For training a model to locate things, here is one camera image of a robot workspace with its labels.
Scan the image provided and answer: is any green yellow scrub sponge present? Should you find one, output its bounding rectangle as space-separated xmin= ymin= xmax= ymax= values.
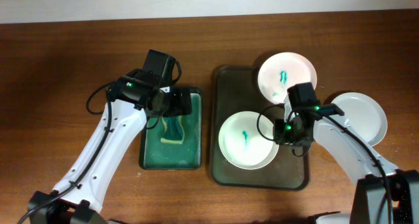
xmin=160 ymin=116 xmax=185 ymax=144

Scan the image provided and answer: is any dark grey serving tray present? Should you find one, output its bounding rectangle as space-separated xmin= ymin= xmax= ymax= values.
xmin=209 ymin=65 xmax=310 ymax=191

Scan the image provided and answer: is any pink white plate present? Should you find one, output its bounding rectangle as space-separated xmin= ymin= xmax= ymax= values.
xmin=257 ymin=52 xmax=318 ymax=104

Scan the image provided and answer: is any cream white plate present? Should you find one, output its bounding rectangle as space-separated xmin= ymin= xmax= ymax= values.
xmin=218 ymin=111 xmax=279 ymax=170

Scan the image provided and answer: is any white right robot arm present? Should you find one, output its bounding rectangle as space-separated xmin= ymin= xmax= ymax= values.
xmin=273 ymin=104 xmax=418 ymax=224

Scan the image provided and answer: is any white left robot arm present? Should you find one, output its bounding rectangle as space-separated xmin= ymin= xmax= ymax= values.
xmin=19 ymin=70 xmax=192 ymax=223

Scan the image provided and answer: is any green rectangular tray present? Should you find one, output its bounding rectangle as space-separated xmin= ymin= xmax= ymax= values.
xmin=139 ymin=87 xmax=203 ymax=170

